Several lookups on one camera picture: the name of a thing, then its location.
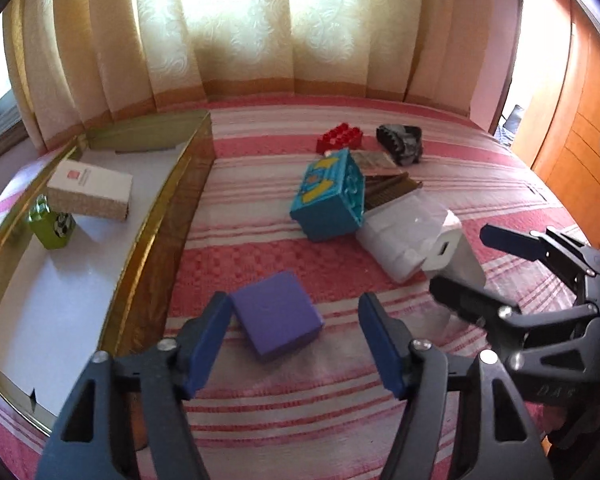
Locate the wooden wardrobe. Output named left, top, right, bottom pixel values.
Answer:
left=510, top=5, right=600, bottom=251

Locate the white plastic packet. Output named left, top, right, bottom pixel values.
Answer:
left=356, top=191, right=452, bottom=283

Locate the brown comb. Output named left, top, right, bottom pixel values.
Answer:
left=362, top=172, right=423, bottom=211

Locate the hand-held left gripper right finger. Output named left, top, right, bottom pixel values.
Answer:
left=358, top=292, right=556, bottom=480

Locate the white cardboard box red label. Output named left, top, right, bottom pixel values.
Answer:
left=46, top=161, right=133, bottom=222

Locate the copper framed picture box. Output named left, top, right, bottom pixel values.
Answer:
left=355, top=150, right=400, bottom=177

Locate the gold tin box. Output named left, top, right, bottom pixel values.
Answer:
left=0, top=109, right=216, bottom=436

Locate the red toy block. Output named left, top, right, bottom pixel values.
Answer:
left=316, top=123, right=363, bottom=155

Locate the purple box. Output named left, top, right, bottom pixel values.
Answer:
left=230, top=270, right=325, bottom=363

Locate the cream patterned curtain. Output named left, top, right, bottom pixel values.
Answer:
left=2, top=0, right=526, bottom=156

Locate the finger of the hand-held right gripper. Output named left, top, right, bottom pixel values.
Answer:
left=481, top=224, right=600, bottom=282
left=428, top=276, right=582, bottom=357

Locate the green toy block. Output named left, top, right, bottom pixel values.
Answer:
left=27, top=195, right=77, bottom=251

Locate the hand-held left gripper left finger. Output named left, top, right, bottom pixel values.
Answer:
left=35, top=291, right=232, bottom=480

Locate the dark grey crumpled object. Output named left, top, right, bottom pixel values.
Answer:
left=376, top=123, right=423, bottom=167

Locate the pink striped bedspread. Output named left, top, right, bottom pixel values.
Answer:
left=0, top=105, right=600, bottom=480

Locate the blue toy block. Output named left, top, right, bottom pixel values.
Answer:
left=290, top=149, right=366, bottom=243

